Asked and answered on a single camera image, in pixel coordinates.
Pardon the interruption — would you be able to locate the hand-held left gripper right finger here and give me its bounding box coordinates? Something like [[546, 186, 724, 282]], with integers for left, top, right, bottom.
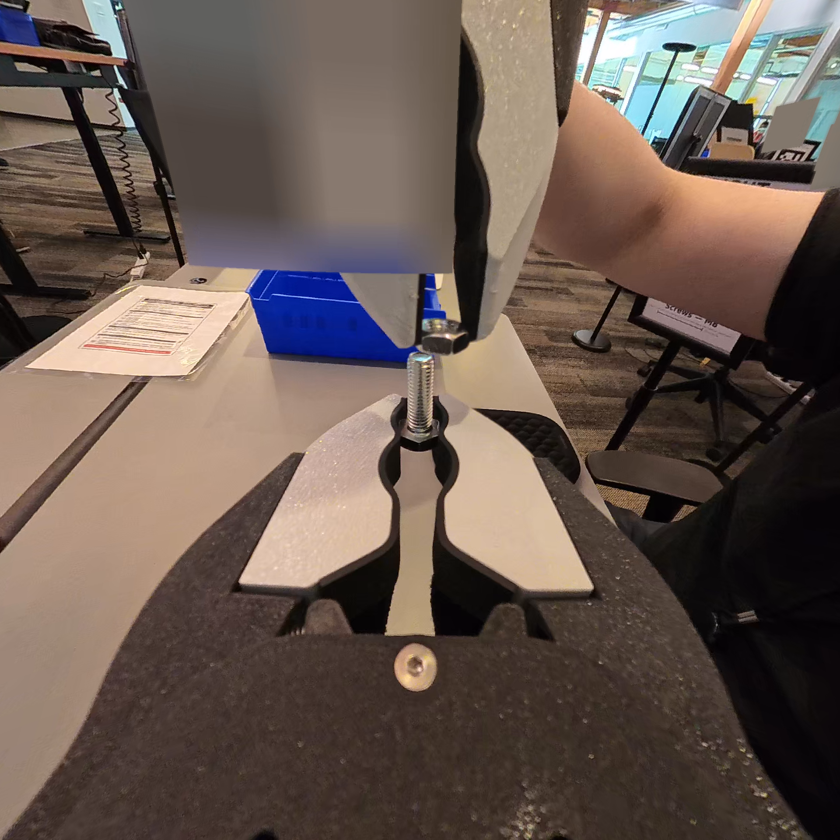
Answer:
[[433, 392, 596, 601]]

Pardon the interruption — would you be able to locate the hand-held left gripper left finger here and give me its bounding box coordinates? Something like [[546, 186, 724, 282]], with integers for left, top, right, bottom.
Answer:
[[238, 394, 404, 599]]

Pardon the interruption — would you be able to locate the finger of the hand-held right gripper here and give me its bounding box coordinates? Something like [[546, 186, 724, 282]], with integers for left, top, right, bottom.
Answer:
[[453, 0, 560, 343], [343, 272, 423, 350]]

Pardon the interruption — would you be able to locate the steel hex nut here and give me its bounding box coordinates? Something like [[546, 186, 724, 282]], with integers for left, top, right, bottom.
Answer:
[[422, 318, 470, 355]]

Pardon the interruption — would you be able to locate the steel hex bolt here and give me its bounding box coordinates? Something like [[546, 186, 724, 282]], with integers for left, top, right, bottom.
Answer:
[[395, 351, 450, 450]]

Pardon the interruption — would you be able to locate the person's right forearm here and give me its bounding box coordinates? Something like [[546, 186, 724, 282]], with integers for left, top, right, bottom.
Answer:
[[533, 80, 826, 343]]

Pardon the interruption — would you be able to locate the blue plastic bin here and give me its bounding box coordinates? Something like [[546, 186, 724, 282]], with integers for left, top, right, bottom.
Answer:
[[248, 269, 447, 364], [0, 7, 42, 48]]

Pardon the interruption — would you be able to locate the black textured wrist pad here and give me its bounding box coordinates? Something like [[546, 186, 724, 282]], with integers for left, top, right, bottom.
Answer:
[[476, 407, 583, 485]]

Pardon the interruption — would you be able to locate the black floor lamp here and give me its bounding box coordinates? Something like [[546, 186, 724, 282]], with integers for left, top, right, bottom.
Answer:
[[640, 41, 700, 142]]

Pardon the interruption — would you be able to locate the black office chair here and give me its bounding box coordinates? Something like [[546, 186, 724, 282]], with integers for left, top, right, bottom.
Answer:
[[585, 449, 724, 522]]

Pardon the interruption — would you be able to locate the black computer monitor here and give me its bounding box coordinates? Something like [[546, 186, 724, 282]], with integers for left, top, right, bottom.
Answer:
[[659, 85, 735, 166]]

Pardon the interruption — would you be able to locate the paper sheet in plastic sleeve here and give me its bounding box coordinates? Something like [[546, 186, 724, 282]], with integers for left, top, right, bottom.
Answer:
[[23, 283, 252, 382]]

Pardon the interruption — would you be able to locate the black case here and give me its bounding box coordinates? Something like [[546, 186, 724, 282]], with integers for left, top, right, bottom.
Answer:
[[31, 16, 114, 59]]

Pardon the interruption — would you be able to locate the black stanchion post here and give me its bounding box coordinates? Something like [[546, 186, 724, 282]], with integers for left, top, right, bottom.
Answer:
[[572, 281, 624, 354]]

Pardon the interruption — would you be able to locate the black coiled cable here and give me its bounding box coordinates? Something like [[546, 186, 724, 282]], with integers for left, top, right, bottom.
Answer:
[[105, 88, 147, 263]]

